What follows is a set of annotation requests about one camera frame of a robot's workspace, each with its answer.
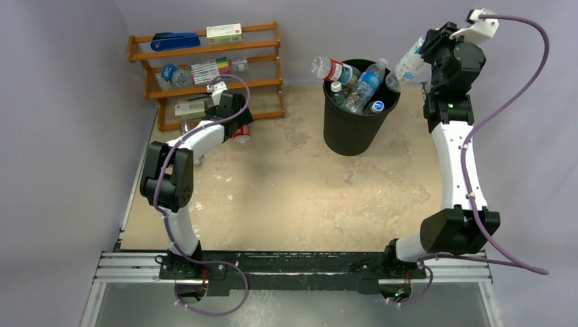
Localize clear bottle near shelf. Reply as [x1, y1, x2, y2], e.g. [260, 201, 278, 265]
[180, 119, 194, 136]

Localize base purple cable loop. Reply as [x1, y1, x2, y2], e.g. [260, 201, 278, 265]
[174, 259, 250, 317]

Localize white stapler on bottom shelf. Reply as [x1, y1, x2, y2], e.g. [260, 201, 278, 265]
[174, 93, 213, 120]

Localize red label bottle red cap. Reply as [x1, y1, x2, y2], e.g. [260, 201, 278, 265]
[234, 125, 251, 144]

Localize pack of coloured markers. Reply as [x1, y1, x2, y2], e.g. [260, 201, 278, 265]
[190, 57, 230, 85]

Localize white and red box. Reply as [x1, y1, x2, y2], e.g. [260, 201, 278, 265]
[206, 23, 243, 46]

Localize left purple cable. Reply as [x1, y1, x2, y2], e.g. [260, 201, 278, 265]
[151, 74, 252, 267]

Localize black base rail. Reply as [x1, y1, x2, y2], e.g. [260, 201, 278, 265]
[154, 247, 427, 297]

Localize blue label clear bottle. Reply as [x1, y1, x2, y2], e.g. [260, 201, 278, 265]
[341, 58, 388, 114]

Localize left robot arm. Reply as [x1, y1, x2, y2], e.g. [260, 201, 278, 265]
[140, 91, 253, 279]

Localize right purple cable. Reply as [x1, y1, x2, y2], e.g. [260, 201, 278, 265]
[406, 14, 552, 306]

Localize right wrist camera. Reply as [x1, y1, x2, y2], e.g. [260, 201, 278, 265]
[450, 8, 499, 46]

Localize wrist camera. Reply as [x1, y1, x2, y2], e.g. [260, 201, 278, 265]
[450, 8, 499, 46]
[207, 80, 228, 106]

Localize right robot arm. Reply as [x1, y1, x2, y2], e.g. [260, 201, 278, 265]
[382, 18, 500, 277]

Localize wooden three-tier shelf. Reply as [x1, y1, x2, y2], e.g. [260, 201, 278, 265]
[126, 22, 283, 131]

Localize dark green label water bottle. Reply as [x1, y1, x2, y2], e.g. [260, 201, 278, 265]
[330, 81, 348, 108]

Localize small clear clip box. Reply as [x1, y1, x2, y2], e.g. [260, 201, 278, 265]
[230, 57, 249, 73]

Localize black ribbed waste bin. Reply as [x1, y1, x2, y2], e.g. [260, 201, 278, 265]
[323, 59, 401, 156]

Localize blue stapler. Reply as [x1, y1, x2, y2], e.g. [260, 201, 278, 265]
[150, 32, 200, 52]

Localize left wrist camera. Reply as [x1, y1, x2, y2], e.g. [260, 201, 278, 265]
[207, 80, 228, 106]

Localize white label clear bottle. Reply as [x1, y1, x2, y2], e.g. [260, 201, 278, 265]
[384, 35, 426, 93]

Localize aluminium frame rail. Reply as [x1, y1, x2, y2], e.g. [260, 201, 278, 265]
[81, 249, 503, 326]

